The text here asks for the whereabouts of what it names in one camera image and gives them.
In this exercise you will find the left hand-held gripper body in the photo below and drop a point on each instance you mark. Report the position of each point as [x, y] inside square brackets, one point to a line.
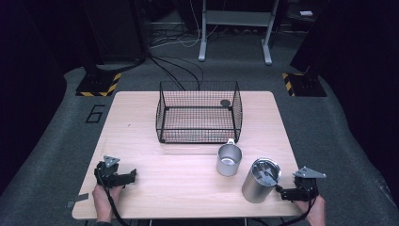
[108, 175]

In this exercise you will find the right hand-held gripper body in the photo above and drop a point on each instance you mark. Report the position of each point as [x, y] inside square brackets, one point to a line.
[306, 185]

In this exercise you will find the tall steel tumbler with lid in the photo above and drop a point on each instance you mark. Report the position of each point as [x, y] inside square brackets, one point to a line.
[257, 185]

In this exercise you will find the person's left hand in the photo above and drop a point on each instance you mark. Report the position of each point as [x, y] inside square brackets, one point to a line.
[105, 201]

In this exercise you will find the person's right hand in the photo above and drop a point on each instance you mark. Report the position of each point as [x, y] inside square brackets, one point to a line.
[313, 210]

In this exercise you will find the grey tape strip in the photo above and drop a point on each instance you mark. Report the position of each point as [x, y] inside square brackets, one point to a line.
[78, 199]

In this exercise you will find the black base with yellow stripes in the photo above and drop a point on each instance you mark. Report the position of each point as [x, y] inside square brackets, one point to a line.
[98, 84]
[304, 84]

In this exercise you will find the dark round disc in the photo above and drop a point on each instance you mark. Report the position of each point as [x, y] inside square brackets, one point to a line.
[225, 103]

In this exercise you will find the black cabinet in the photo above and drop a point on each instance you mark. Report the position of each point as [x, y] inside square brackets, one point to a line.
[116, 28]

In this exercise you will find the small white box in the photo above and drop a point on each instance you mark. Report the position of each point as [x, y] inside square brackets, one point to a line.
[306, 13]

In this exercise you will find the white metal stand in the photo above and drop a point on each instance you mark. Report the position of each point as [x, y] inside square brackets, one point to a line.
[238, 19]

